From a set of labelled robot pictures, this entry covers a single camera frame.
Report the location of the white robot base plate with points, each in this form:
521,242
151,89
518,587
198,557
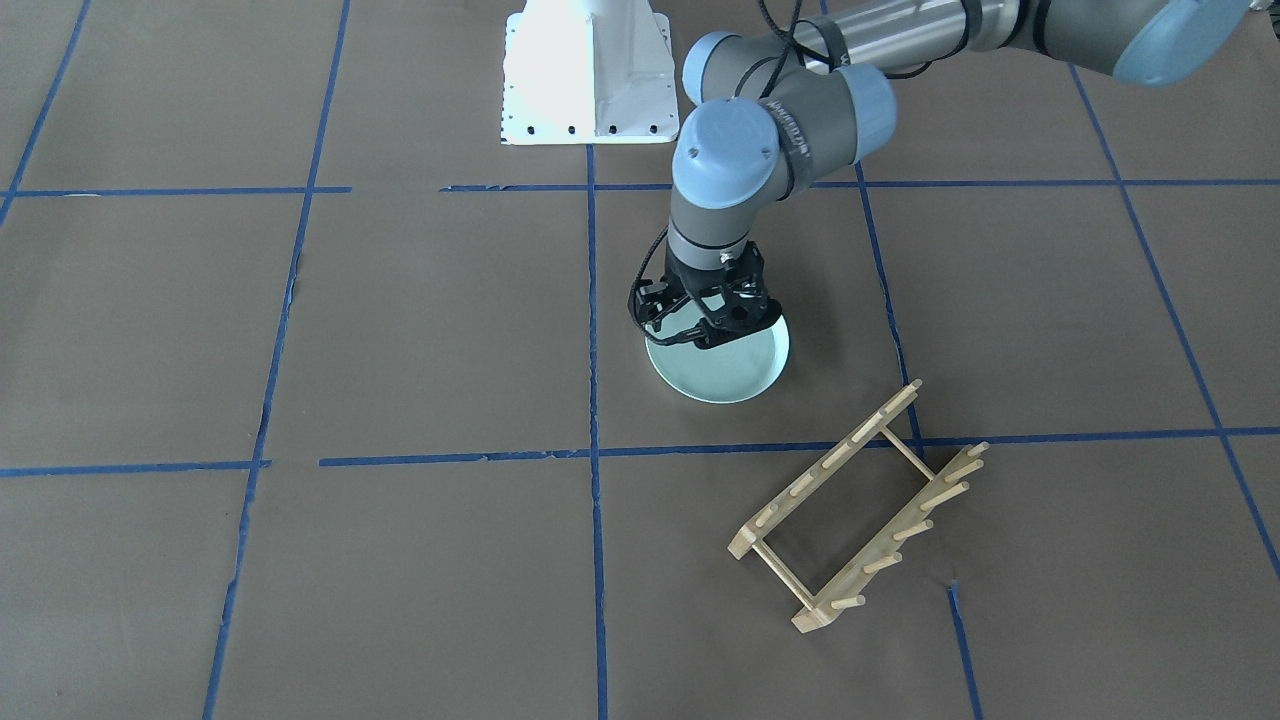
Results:
579,72

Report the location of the light green ceramic plate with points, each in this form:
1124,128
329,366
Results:
727,374

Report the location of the wooden dish rack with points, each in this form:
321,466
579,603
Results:
882,527

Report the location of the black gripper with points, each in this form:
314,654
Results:
686,277

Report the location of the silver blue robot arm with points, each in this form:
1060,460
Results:
774,113

